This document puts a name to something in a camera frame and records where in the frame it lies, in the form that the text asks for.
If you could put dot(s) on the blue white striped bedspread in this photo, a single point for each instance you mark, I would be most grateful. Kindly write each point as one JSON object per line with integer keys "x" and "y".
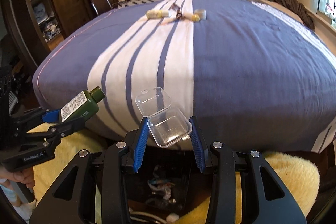
{"x": 253, "y": 76}

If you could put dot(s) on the person's left hand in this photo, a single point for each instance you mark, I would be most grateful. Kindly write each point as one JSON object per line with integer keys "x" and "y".
{"x": 25, "y": 177}

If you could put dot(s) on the dark green bottle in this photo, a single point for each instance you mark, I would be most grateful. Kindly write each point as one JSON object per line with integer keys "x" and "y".
{"x": 83, "y": 105}

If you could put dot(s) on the yellow fluffy rug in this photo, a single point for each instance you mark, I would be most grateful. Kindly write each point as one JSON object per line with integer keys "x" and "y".
{"x": 265, "y": 197}

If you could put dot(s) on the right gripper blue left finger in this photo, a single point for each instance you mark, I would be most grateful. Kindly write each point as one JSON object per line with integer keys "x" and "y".
{"x": 139, "y": 144}

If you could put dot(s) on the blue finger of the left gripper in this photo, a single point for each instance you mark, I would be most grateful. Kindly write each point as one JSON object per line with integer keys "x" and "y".
{"x": 68, "y": 127}
{"x": 51, "y": 116}

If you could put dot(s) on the brown foil wrapper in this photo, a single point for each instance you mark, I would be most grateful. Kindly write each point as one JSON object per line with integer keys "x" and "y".
{"x": 174, "y": 13}

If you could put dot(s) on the white yellow capped tube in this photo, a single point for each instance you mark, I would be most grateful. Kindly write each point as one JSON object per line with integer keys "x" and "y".
{"x": 191, "y": 17}

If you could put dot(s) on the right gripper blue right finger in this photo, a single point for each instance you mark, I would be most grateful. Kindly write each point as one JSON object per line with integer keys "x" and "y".
{"x": 198, "y": 143}

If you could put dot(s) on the clear plastic hinged box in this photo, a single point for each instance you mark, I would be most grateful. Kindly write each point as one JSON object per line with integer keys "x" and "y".
{"x": 167, "y": 124}

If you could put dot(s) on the white tape roll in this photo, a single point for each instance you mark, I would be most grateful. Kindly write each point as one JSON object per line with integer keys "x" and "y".
{"x": 201, "y": 13}

